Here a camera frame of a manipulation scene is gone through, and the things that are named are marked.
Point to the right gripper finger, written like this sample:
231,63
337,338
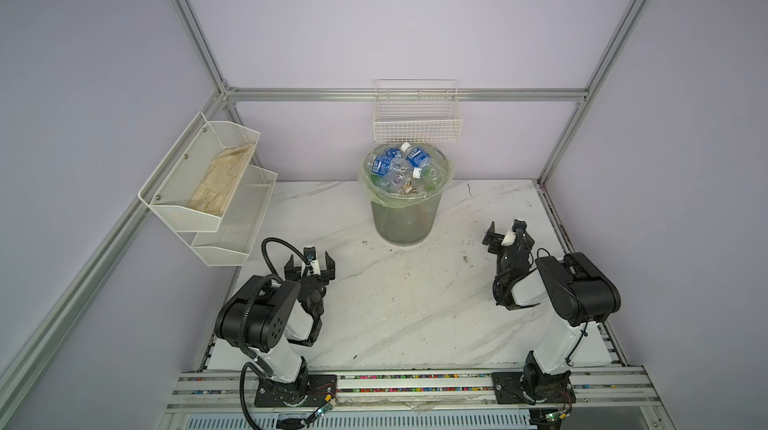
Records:
492,240
519,226

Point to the Pocari Sweat bottle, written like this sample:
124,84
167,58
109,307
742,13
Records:
425,167

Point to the white wire wall basket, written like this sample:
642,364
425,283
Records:
417,110

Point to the lower white mesh shelf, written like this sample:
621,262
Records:
233,242

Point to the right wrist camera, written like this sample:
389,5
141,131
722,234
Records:
509,238

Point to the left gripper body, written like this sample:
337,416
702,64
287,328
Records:
319,311

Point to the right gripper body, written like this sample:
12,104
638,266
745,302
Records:
503,253

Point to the blue label water bottle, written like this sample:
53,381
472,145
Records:
393,153

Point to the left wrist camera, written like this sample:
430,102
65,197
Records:
311,266

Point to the clear purple label bottle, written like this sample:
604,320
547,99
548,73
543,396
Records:
397,177

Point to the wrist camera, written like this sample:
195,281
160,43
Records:
311,266
509,238

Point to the mesh waste bin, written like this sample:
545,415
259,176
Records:
406,226

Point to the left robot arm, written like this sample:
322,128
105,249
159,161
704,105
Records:
267,320

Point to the white mesh shelf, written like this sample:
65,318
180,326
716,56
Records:
167,192
233,242

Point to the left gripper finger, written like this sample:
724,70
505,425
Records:
328,274
291,270

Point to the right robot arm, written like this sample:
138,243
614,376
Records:
581,297

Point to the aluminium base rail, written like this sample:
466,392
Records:
613,397

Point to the green bin liner bag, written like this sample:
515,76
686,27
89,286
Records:
418,192

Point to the upper white mesh shelf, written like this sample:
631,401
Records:
167,192

